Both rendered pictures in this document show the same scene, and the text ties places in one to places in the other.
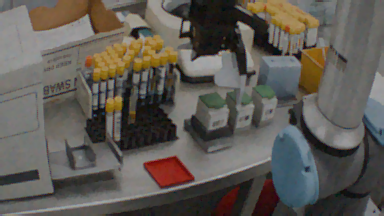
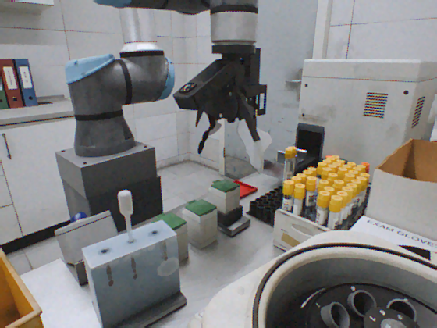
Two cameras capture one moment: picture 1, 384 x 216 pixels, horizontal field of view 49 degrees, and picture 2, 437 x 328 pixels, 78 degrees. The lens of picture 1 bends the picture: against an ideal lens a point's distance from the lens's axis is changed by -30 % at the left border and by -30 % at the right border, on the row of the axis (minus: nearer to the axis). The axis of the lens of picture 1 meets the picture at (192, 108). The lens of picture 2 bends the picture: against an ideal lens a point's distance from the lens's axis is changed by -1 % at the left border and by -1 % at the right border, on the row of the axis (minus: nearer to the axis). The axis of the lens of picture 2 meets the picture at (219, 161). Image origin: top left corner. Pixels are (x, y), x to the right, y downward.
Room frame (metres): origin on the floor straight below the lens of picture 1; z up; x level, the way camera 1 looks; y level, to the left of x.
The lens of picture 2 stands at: (1.34, -0.13, 1.17)
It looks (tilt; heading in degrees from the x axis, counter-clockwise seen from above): 20 degrees down; 170
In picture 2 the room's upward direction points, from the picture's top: straight up
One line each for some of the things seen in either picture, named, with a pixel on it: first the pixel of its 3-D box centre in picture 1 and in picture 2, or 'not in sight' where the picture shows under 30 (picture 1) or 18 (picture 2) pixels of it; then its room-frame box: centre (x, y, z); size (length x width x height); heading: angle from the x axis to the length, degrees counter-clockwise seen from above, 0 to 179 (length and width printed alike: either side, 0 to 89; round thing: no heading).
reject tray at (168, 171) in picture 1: (168, 171); (237, 189); (0.76, 0.02, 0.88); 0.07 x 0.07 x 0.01; 35
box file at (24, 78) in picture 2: not in sight; (23, 82); (-0.86, -1.13, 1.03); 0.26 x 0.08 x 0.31; 34
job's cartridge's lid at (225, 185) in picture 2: (213, 101); (224, 185); (0.89, -0.04, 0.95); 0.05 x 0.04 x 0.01; 35
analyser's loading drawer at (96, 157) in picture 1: (71, 158); (295, 158); (0.68, 0.20, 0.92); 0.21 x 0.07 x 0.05; 125
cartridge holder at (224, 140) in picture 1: (209, 128); (223, 213); (0.89, -0.04, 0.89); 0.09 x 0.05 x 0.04; 35
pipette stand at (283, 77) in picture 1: (279, 79); (135, 275); (1.06, -0.18, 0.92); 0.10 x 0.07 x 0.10; 117
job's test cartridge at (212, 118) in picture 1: (211, 116); (223, 201); (0.89, -0.04, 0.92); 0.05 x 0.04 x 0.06; 35
